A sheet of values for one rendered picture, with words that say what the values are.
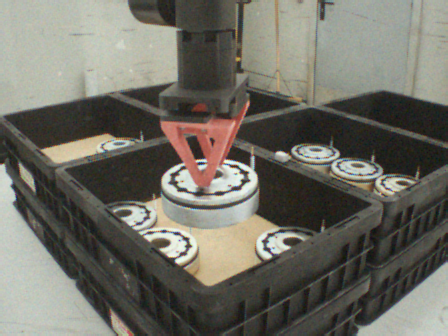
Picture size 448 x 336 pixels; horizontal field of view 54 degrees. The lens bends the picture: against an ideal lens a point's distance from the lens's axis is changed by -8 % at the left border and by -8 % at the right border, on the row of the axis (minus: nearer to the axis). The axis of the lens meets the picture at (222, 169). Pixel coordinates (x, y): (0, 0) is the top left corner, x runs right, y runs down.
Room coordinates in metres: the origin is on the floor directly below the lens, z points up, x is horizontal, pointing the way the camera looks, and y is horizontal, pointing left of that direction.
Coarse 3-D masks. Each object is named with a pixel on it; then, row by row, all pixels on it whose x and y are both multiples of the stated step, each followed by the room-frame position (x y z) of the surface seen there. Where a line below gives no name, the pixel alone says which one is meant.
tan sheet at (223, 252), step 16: (160, 208) 0.71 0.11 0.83; (160, 224) 0.66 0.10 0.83; (176, 224) 0.66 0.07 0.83; (240, 224) 0.66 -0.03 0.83; (256, 224) 0.66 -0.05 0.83; (272, 224) 0.66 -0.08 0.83; (208, 240) 0.61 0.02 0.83; (224, 240) 0.61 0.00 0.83; (240, 240) 0.61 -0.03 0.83; (256, 240) 0.61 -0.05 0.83; (208, 256) 0.57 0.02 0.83; (224, 256) 0.57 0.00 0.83; (240, 256) 0.57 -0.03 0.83; (208, 272) 0.53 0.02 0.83; (224, 272) 0.53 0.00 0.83
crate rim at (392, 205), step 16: (288, 112) 0.96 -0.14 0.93; (320, 112) 0.99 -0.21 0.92; (336, 112) 0.97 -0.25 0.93; (384, 128) 0.86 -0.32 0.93; (432, 144) 0.77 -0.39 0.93; (432, 176) 0.62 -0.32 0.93; (368, 192) 0.57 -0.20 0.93; (400, 192) 0.56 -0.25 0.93; (416, 192) 0.58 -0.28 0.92; (432, 192) 0.61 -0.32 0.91; (384, 208) 0.54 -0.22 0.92; (400, 208) 0.55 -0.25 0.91
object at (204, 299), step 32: (96, 160) 0.69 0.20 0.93; (64, 192) 0.61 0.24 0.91; (352, 192) 0.57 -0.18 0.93; (128, 224) 0.48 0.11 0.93; (352, 224) 0.48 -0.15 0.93; (160, 256) 0.41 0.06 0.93; (288, 256) 0.41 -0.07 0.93; (320, 256) 0.44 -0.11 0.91; (192, 288) 0.36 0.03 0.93; (224, 288) 0.36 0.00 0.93; (256, 288) 0.38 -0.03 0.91
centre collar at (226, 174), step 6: (204, 168) 0.47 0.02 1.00; (222, 168) 0.47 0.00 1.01; (228, 168) 0.47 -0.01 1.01; (186, 174) 0.46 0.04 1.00; (222, 174) 0.46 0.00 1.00; (228, 174) 0.45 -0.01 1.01; (186, 180) 0.45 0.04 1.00; (192, 180) 0.44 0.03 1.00; (216, 180) 0.44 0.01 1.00; (222, 180) 0.44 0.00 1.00; (228, 180) 0.44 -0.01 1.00; (198, 186) 0.44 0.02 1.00; (210, 186) 0.43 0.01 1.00; (216, 186) 0.43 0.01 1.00
